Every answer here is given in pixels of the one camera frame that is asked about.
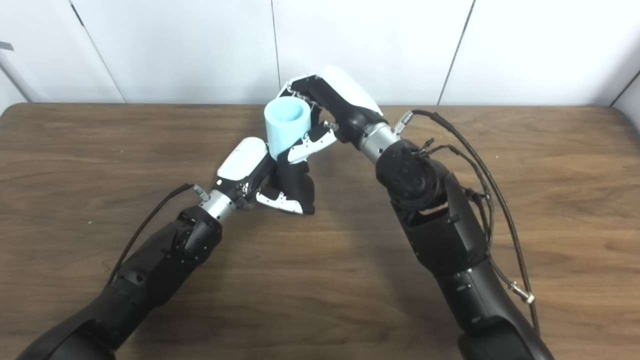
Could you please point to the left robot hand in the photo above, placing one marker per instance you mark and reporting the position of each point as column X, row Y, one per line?
column 242, row 160

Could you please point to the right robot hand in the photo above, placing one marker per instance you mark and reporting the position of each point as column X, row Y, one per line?
column 345, row 100

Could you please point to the black funnel-shaped nozzle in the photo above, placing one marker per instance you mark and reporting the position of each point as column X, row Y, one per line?
column 295, row 182

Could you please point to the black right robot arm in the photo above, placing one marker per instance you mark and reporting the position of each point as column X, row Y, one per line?
column 440, row 235

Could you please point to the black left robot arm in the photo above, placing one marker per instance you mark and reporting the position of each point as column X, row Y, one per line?
column 155, row 270

